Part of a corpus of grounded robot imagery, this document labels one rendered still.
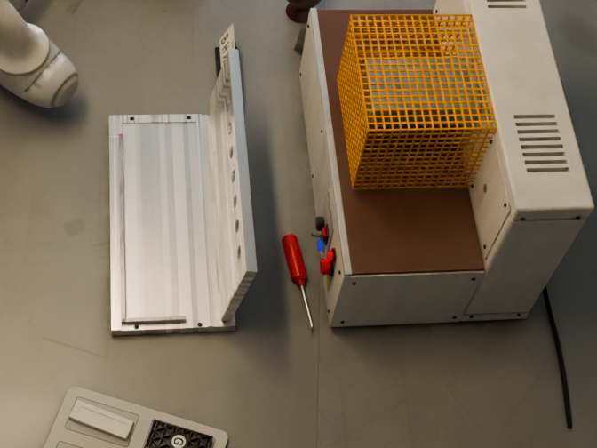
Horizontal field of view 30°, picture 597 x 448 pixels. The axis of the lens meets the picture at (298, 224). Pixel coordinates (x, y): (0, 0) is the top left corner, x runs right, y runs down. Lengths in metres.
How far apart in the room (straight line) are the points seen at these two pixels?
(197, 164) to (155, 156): 0.08
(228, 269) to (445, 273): 0.36
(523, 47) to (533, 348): 0.52
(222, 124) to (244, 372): 0.44
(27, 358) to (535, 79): 0.93
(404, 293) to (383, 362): 0.14
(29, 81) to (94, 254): 0.33
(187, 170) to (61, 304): 0.34
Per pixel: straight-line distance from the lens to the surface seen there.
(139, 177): 2.03
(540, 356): 1.98
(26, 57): 2.01
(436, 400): 1.90
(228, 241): 1.88
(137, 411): 1.83
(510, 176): 1.68
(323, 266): 1.84
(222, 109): 2.01
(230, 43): 2.18
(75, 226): 2.00
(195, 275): 1.93
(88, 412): 1.83
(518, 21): 1.87
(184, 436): 1.80
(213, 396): 1.85
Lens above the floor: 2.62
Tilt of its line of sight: 59 degrees down
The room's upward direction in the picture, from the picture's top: 11 degrees clockwise
